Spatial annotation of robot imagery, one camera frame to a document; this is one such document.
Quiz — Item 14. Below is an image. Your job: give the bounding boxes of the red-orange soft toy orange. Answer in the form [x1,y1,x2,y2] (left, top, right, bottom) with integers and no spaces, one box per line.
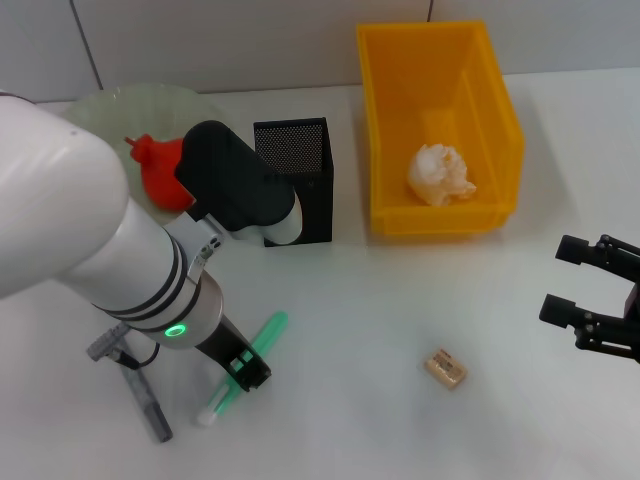
[124,132,197,214]

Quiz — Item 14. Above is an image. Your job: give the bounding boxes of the green and white pen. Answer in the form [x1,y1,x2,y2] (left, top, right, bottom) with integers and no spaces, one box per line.
[195,310,290,426]

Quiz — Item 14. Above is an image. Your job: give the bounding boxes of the grey marker pen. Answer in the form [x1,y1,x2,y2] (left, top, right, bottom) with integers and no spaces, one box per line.
[119,367,175,444]

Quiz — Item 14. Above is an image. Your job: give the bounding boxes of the beige eraser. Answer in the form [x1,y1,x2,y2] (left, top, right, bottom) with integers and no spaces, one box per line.
[422,348,471,392]

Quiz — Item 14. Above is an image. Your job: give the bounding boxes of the white paper ball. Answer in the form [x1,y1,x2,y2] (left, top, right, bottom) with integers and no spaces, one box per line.
[407,143,479,207]

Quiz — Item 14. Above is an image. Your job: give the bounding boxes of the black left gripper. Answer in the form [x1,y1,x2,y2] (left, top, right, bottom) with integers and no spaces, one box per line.
[194,315,274,394]

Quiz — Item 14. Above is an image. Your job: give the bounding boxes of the black mesh pen holder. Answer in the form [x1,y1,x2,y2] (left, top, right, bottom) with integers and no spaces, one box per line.
[252,117,335,248]

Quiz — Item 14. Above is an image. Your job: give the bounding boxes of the left arm dark cable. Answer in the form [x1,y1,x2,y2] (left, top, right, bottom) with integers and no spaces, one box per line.
[112,343,162,372]

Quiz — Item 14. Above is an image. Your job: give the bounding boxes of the pale green glass fruit plate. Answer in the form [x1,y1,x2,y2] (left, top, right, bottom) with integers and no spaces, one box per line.
[62,83,226,226]

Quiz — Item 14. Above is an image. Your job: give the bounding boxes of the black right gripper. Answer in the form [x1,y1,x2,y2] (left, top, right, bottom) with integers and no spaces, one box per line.
[538,233,640,365]

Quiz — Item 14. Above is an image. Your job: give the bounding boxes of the yellow plastic bin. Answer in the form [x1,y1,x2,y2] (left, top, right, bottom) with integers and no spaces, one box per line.
[355,19,526,236]

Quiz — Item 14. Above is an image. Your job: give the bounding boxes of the left wrist metal cable plug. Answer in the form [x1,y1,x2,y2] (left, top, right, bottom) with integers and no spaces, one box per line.
[87,322,132,362]

